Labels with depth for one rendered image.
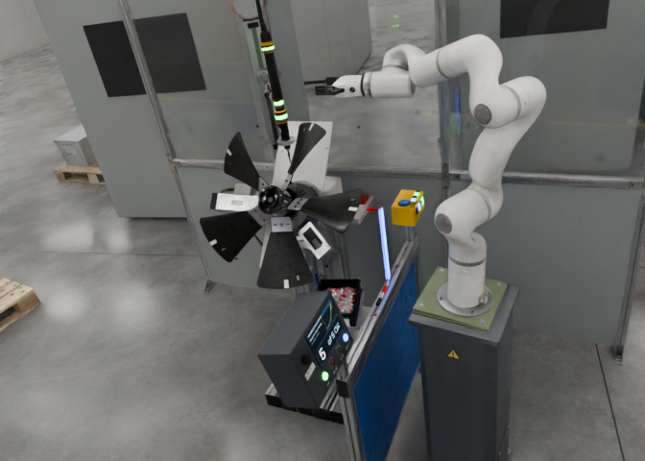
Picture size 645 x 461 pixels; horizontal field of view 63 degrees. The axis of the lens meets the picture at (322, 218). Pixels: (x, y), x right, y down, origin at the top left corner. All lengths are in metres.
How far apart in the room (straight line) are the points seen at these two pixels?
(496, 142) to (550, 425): 1.63
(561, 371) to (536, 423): 0.37
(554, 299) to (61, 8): 3.89
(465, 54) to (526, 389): 1.89
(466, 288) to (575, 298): 1.22
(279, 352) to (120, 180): 3.77
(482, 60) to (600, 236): 1.48
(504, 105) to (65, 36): 3.81
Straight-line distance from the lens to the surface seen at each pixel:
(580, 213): 2.68
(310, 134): 2.14
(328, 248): 2.13
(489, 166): 1.54
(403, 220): 2.25
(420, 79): 1.62
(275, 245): 2.11
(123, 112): 4.62
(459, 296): 1.84
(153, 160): 4.67
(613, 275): 2.86
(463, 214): 1.61
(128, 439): 3.11
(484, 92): 1.39
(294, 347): 1.35
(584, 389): 2.97
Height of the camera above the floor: 2.16
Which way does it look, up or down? 30 degrees down
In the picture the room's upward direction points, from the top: 10 degrees counter-clockwise
